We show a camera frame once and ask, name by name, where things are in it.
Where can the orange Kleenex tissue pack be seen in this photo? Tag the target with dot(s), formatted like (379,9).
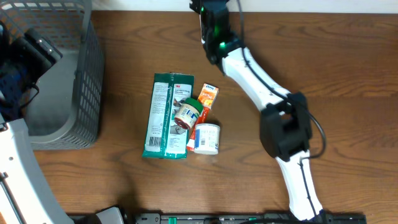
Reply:
(208,95)

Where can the white round tub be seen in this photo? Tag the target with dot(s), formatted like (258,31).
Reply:
(209,140)

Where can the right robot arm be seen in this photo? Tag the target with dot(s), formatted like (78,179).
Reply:
(285,122)

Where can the grey plastic mesh basket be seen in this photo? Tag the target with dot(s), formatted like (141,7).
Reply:
(65,113)

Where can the green lid jar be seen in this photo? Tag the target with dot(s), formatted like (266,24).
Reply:
(188,113)

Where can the red stick packet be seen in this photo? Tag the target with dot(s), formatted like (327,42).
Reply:
(195,135)

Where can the green 3M gloves pack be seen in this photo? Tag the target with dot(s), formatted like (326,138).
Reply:
(164,138)

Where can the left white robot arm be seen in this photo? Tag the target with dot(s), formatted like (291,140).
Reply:
(26,195)

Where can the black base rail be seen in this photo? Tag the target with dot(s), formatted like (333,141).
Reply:
(270,217)

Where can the white barcode scanner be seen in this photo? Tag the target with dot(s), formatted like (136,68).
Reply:
(202,27)

